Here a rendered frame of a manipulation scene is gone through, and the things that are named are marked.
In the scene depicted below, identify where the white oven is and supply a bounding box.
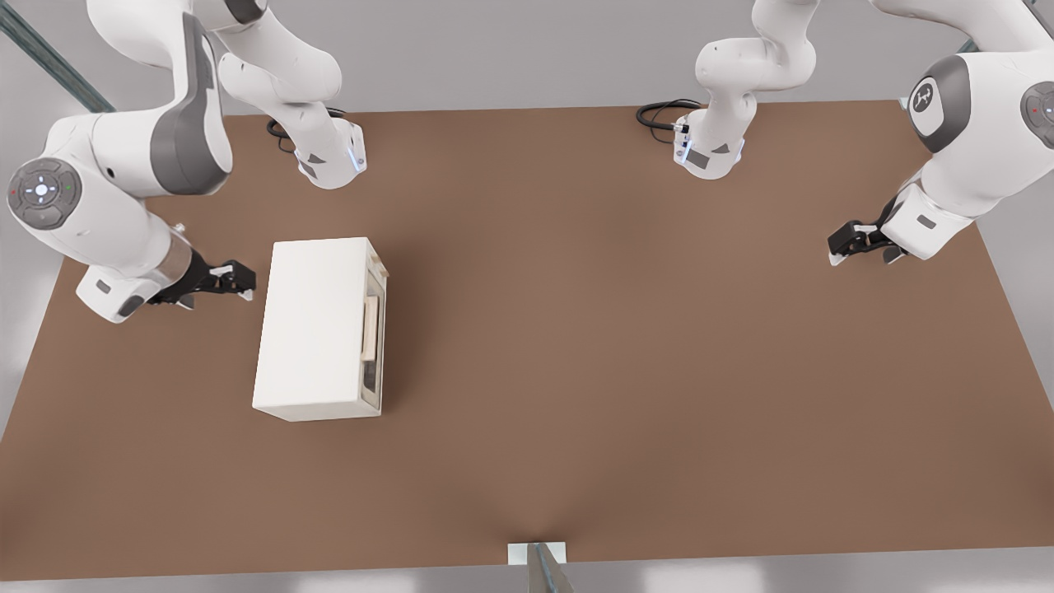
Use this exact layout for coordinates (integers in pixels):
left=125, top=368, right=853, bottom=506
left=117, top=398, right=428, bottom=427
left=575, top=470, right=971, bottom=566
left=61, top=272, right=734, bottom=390
left=252, top=237, right=390, bottom=423

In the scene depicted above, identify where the oven door with pale handle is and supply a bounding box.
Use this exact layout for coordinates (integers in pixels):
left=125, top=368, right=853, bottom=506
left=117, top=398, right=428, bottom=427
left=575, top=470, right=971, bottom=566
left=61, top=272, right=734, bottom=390
left=359, top=252, right=390, bottom=416

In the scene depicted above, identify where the black cable loop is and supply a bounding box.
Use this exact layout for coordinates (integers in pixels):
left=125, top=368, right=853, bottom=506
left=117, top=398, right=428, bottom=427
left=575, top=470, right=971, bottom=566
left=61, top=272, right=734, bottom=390
left=265, top=107, right=348, bottom=155
left=636, top=99, right=706, bottom=147

